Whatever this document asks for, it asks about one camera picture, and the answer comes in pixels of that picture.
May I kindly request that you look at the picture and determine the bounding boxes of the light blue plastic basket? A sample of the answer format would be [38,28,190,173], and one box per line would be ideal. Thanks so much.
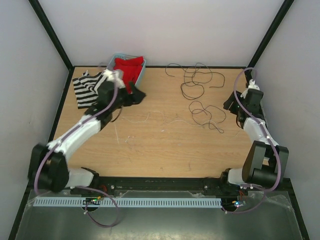
[107,53,147,93]

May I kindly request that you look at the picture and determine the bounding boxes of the black white striped cloth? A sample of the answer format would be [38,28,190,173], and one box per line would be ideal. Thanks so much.
[72,70,107,109]

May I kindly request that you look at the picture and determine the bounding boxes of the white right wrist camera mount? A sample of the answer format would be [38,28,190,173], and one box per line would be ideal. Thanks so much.
[240,79,260,99]

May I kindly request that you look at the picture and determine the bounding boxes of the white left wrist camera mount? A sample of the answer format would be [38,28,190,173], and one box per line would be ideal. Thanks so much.
[102,69,126,89]

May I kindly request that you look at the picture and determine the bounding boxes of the black cage frame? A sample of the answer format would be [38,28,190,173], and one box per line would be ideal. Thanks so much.
[8,0,309,240]

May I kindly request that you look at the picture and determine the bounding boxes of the translucent white zip tie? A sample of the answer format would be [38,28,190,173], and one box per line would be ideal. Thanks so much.
[114,123,120,144]

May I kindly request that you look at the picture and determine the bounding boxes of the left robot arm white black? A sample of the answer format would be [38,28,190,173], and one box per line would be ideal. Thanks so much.
[28,81,146,194]

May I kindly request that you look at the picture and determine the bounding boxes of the light blue slotted cable duct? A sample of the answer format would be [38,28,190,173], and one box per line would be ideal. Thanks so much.
[33,197,221,208]

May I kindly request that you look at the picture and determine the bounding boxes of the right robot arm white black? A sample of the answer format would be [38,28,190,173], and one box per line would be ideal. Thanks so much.
[218,89,289,195]

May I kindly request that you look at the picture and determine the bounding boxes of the red cloth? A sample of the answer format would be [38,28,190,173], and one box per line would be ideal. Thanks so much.
[113,56,144,93]

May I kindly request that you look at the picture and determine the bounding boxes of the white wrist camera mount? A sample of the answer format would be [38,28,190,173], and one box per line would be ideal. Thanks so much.
[240,79,260,99]
[102,69,126,89]

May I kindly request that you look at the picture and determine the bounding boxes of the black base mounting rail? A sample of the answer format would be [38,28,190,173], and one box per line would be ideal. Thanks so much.
[26,176,293,197]

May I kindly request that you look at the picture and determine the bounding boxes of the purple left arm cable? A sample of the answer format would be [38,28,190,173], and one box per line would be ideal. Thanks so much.
[33,65,121,228]

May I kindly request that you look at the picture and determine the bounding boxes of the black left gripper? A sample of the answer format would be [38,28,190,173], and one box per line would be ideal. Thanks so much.
[110,81,146,112]

